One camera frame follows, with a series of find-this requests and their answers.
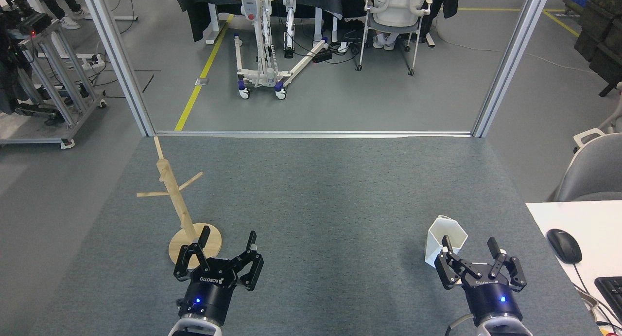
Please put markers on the white power strip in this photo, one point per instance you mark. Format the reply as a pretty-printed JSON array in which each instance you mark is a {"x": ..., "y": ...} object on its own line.
[{"x": 95, "y": 60}]

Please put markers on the white faceted cup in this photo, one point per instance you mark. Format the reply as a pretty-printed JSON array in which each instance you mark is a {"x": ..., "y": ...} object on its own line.
[{"x": 440, "y": 238}]

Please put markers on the black computer mouse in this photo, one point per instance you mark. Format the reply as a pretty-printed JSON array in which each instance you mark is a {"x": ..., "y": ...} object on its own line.
[{"x": 563, "y": 246}]

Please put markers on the white office chair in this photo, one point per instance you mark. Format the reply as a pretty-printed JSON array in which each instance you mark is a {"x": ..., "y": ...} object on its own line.
[{"x": 396, "y": 8}]

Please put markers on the small metal floor plate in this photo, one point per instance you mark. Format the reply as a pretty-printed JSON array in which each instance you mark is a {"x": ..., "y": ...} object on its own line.
[{"x": 202, "y": 81}]

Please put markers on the person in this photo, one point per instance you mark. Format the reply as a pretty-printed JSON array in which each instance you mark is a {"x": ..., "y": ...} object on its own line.
[
  {"x": 378, "y": 42},
  {"x": 69, "y": 22}
]

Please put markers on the silver table edge rail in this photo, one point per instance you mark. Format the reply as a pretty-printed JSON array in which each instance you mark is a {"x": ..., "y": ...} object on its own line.
[{"x": 311, "y": 133}]

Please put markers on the white desk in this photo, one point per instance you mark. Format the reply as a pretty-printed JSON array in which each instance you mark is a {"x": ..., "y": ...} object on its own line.
[{"x": 593, "y": 224}]

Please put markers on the dark stacked crates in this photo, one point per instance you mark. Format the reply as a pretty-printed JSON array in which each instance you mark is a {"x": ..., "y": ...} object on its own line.
[{"x": 602, "y": 34}]

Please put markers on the wooden cup rack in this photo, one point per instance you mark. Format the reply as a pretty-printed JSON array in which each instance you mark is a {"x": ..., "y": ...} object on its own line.
[{"x": 194, "y": 251}]

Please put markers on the white stand on wheels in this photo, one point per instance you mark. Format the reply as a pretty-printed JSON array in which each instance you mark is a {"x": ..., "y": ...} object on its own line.
[{"x": 257, "y": 44}]

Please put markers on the black power strip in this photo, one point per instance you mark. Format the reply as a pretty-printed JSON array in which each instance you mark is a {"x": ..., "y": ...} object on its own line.
[{"x": 322, "y": 56}]

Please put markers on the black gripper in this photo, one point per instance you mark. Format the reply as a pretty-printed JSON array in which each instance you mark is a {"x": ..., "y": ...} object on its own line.
[
  {"x": 209, "y": 292},
  {"x": 491, "y": 297}
]

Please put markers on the black hanging jacket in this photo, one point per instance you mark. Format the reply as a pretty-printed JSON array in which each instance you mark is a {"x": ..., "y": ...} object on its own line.
[{"x": 448, "y": 0}]

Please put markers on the aluminium frame cart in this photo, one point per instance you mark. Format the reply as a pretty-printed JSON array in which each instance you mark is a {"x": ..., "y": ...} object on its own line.
[{"x": 53, "y": 83}]

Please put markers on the black keyboard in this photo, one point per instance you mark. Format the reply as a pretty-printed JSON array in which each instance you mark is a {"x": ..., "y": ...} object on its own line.
[{"x": 611, "y": 297}]

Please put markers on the silver aluminium post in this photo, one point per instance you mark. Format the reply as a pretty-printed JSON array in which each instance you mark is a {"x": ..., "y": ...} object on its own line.
[
  {"x": 121, "y": 63},
  {"x": 510, "y": 63}
]

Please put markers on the grey chair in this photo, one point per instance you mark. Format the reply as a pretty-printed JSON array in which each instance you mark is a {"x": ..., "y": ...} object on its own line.
[{"x": 597, "y": 173}]

